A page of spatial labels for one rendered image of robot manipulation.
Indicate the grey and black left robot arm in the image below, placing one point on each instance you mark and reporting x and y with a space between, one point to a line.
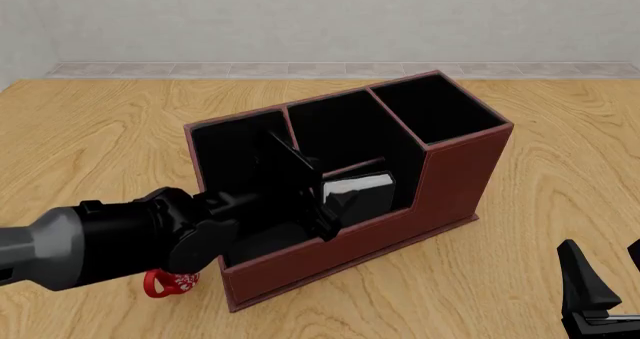
100 237

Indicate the glossy black book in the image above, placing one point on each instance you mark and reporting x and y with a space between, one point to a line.
372 200

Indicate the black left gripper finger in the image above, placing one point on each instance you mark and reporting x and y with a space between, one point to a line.
339 208

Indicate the red-brown desk caddy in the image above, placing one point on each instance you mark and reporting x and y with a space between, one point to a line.
450 181

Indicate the red mug with white print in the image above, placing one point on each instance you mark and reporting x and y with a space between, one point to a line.
175 283

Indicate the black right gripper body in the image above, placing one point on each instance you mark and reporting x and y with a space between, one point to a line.
607 326

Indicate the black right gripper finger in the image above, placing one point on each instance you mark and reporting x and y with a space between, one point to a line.
582 282
636 252

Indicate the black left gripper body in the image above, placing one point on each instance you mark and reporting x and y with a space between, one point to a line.
295 181

